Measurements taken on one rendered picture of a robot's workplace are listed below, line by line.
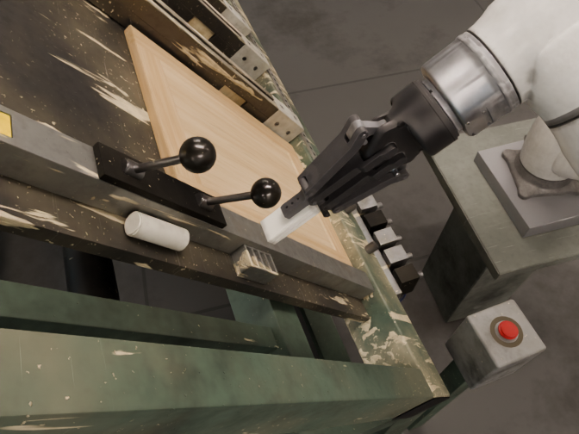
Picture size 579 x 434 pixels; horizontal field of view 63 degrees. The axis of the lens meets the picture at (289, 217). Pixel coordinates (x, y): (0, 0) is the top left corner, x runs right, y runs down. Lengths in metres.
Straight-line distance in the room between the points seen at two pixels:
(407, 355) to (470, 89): 0.70
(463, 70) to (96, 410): 0.41
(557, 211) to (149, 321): 1.19
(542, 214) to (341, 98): 1.62
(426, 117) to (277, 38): 2.79
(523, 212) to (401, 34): 2.09
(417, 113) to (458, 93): 0.04
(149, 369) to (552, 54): 0.43
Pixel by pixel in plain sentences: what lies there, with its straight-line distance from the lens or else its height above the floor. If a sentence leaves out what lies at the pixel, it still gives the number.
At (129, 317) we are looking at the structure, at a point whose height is 1.37.
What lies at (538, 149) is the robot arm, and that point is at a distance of 1.43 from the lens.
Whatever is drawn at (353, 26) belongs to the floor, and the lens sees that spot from 3.38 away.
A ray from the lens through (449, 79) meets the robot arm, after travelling 0.48.
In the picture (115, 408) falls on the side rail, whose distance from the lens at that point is 0.39.
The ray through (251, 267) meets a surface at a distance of 0.70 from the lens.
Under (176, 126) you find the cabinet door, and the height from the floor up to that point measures 1.32.
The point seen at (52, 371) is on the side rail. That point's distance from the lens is 0.37.
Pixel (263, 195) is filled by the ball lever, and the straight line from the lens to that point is 0.56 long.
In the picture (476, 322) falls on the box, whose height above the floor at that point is 0.93.
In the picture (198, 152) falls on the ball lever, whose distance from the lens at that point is 0.48.
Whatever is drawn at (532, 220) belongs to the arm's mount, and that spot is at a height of 0.80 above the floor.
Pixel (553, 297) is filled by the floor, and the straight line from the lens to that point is 2.36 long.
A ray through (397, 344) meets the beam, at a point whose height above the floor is 0.90.
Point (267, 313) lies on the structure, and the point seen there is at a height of 1.13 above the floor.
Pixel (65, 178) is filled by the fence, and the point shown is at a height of 1.51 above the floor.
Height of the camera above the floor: 1.89
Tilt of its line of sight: 56 degrees down
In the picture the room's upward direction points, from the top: straight up
